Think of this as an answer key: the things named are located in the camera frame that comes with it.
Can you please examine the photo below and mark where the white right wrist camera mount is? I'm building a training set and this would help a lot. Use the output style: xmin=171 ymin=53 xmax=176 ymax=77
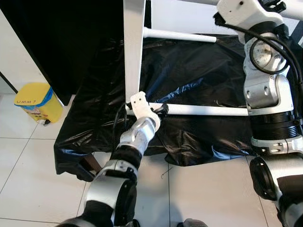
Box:
xmin=215 ymin=0 xmax=285 ymax=34

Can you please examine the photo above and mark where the grey robot left foot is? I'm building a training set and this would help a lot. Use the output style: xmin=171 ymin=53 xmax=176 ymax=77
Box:
xmin=125 ymin=218 xmax=141 ymax=227

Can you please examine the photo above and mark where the black plastic table cover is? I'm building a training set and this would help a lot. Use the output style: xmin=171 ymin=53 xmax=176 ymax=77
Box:
xmin=53 ymin=33 xmax=303 ymax=183

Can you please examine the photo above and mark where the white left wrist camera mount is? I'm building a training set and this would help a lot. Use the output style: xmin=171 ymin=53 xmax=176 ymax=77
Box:
xmin=129 ymin=92 xmax=161 ymax=131

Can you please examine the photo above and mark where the black door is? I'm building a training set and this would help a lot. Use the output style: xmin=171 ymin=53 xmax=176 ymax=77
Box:
xmin=0 ymin=0 xmax=152 ymax=105

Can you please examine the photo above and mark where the thin dark wire scrap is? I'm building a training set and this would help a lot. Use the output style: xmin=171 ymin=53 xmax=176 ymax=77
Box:
xmin=160 ymin=167 xmax=172 ymax=181

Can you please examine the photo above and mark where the yellow cardboard box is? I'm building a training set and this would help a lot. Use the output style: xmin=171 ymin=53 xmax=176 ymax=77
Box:
xmin=14 ymin=83 xmax=63 ymax=125

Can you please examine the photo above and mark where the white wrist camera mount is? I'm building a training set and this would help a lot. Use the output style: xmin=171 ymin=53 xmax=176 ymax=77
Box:
xmin=129 ymin=92 xmax=161 ymax=131
xmin=215 ymin=0 xmax=285 ymax=34

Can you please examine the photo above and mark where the grey robot foot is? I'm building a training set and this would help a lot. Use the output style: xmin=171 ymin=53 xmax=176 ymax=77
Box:
xmin=125 ymin=218 xmax=141 ymax=227
xmin=182 ymin=218 xmax=209 ymax=227

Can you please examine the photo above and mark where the grey robot right foot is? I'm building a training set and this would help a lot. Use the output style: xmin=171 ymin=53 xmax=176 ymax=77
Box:
xmin=182 ymin=218 xmax=209 ymax=227

